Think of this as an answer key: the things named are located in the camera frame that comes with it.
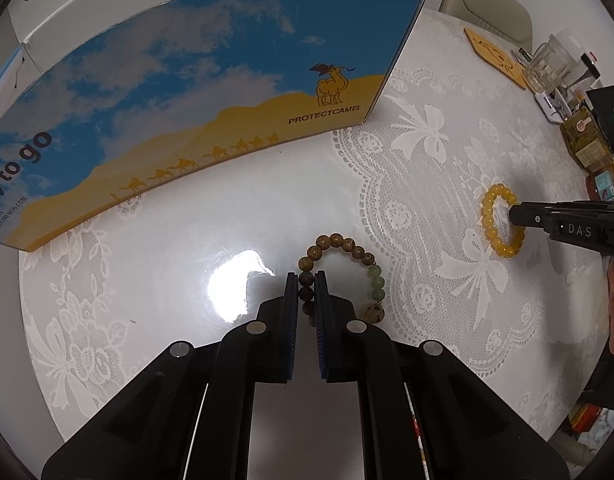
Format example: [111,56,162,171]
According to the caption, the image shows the yellow bead bracelet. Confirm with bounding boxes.
[481,183,528,259]

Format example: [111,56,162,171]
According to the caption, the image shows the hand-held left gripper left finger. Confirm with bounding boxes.
[41,272,300,480]

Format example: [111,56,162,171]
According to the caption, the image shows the brown wooden bead bracelet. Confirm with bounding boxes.
[297,232,388,328]

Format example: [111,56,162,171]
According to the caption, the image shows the wooden coaster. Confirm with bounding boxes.
[464,27,530,92]

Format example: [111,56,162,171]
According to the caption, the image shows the clear glass cup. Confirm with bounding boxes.
[527,34,578,92]

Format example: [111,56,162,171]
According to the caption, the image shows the blue yellow cardboard box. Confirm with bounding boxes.
[0,0,428,253]

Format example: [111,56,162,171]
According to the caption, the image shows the red colourful packet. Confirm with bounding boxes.
[569,402,602,433]

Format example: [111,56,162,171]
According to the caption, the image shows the blue label glass jar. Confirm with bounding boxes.
[584,165,614,203]

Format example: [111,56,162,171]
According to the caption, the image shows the white plastic jug red cap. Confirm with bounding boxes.
[557,30,602,81]

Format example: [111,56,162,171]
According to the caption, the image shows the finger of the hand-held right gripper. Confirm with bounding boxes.
[508,202,552,242]

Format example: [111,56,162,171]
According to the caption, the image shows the white lace tablecloth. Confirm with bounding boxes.
[17,5,614,441]

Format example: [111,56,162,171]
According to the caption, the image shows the small white box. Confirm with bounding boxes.
[534,91,570,125]

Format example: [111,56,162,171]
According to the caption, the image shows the beige chair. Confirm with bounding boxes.
[438,0,534,43]

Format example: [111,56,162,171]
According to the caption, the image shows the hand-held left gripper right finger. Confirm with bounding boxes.
[314,271,580,480]

